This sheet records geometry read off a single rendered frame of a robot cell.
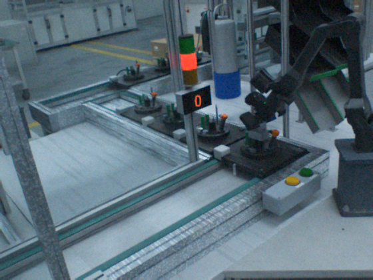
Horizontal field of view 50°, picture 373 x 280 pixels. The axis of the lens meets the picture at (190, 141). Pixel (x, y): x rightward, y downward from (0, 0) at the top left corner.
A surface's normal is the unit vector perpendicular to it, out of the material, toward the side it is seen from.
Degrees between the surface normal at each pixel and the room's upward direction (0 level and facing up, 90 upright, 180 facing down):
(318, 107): 45
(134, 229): 0
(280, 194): 0
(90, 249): 0
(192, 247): 90
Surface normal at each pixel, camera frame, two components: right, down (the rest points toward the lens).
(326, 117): 0.26, -0.41
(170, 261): 0.62, 0.26
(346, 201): -0.77, 0.34
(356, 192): -0.11, 0.43
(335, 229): -0.11, -0.91
